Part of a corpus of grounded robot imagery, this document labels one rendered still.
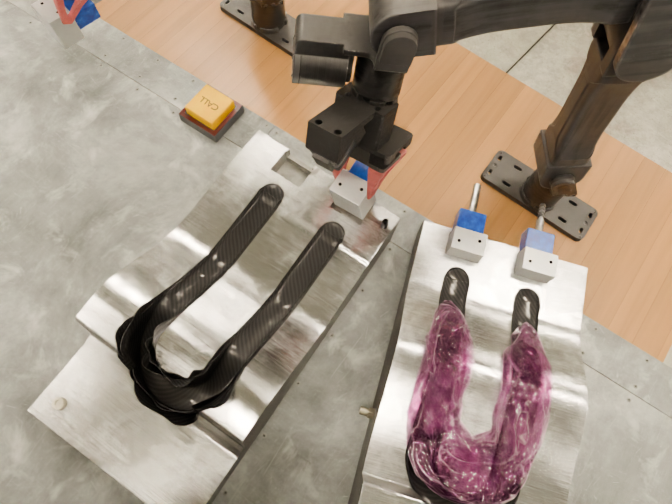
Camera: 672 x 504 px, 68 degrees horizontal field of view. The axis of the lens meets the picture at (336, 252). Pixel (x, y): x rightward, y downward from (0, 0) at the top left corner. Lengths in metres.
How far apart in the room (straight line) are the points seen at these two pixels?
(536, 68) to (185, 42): 1.55
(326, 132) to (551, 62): 1.84
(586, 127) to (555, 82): 1.53
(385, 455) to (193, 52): 0.78
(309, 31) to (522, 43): 1.83
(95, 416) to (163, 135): 0.47
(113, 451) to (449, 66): 0.85
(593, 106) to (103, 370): 0.71
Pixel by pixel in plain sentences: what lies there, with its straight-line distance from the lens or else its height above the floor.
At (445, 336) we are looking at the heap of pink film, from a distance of 0.69.
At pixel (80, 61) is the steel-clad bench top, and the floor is 0.80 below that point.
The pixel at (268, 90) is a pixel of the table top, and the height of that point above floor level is 0.80.
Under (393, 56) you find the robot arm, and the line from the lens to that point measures 0.52.
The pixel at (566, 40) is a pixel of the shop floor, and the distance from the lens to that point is 2.42.
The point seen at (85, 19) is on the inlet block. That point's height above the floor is 0.93.
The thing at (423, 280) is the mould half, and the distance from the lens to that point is 0.75.
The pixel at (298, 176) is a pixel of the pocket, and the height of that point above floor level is 0.86.
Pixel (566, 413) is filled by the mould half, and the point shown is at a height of 0.90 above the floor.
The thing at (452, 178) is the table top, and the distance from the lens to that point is 0.90.
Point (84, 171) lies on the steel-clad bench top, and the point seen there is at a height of 0.80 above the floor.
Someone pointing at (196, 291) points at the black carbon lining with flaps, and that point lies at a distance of 0.70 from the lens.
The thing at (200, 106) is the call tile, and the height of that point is 0.84.
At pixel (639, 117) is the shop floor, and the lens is 2.32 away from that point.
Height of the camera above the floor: 1.56
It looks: 69 degrees down
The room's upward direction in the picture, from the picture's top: 9 degrees clockwise
